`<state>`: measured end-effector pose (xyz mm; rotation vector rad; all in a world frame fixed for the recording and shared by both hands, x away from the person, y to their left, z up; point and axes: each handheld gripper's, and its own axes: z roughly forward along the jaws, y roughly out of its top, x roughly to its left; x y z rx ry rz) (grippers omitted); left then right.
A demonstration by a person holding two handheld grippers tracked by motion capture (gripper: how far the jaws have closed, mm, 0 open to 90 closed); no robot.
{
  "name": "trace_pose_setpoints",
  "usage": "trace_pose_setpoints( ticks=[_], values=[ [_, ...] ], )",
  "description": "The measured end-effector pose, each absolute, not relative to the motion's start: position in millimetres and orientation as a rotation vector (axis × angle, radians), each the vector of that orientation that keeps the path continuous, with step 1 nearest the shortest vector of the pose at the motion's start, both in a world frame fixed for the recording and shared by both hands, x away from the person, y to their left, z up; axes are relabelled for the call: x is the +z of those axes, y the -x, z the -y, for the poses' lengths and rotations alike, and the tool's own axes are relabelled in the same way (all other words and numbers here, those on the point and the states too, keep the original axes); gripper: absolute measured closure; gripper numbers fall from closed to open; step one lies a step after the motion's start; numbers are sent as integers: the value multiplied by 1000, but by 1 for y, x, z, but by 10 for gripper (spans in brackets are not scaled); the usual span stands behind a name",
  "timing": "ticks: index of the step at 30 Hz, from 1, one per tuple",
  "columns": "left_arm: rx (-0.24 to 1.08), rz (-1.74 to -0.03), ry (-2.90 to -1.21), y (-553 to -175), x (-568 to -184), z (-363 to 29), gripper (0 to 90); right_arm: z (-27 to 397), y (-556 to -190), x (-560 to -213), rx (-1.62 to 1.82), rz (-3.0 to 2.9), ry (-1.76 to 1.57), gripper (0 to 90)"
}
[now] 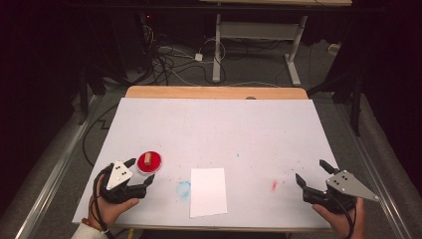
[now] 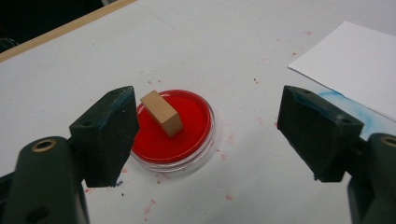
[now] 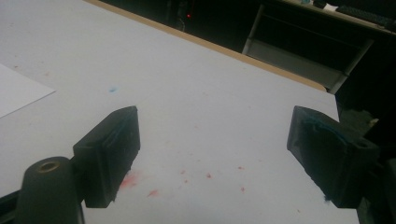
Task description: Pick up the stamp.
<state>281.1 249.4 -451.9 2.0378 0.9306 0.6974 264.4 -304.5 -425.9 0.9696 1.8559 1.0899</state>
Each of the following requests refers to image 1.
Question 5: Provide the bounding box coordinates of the person's left hand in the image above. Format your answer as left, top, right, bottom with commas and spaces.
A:
87, 173, 140, 231

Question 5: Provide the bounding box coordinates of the white paper sheet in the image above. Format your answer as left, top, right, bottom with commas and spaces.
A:
189, 166, 229, 219

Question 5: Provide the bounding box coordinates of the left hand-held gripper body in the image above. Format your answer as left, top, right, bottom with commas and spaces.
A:
99, 160, 148, 204

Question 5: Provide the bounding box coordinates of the metal floor rail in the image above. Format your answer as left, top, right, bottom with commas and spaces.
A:
14, 95, 103, 239

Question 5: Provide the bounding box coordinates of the round red ink pad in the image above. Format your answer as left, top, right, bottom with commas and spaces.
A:
136, 150, 163, 175

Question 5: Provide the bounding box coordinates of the white desk with metal legs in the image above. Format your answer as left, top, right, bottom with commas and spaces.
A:
198, 0, 353, 88

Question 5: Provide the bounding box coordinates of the small white box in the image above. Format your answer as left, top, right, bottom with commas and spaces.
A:
326, 42, 342, 57

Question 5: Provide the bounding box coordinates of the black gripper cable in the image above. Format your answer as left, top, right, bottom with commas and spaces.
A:
92, 163, 115, 239
326, 192, 357, 239

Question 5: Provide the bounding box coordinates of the tangle of black cables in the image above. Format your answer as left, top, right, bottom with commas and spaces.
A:
140, 23, 230, 87

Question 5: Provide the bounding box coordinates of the black stand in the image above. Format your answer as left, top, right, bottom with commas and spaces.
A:
77, 64, 107, 126

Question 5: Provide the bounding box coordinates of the black floor cable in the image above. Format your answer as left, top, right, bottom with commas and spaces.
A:
82, 103, 119, 168

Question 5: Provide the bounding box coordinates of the person's right hand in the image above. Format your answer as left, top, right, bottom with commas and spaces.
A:
312, 196, 366, 239

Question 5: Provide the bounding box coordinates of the wooden table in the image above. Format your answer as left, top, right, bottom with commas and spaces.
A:
72, 85, 339, 234

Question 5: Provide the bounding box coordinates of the dark metal shelf frame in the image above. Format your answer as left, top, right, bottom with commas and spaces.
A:
333, 102, 414, 239

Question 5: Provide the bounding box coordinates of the white sleeve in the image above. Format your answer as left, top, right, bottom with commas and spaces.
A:
71, 222, 109, 239

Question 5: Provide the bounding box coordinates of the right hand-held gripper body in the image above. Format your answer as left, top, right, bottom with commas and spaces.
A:
302, 169, 380, 215

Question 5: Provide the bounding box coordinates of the white table cover board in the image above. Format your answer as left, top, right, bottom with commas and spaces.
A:
72, 97, 339, 232

